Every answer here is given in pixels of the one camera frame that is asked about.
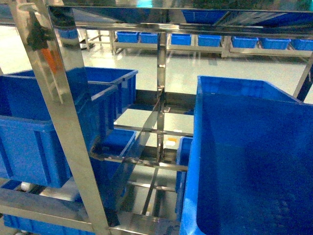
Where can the blue bin left rear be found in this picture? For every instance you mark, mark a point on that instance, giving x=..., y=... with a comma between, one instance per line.
x=78, y=79

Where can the large blue bin right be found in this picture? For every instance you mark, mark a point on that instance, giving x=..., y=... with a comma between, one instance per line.
x=250, y=168

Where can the stainless steel shelf frame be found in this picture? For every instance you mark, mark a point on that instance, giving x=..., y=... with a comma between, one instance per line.
x=41, y=24

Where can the blue bin left front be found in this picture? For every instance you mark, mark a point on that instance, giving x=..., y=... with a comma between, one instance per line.
x=30, y=150

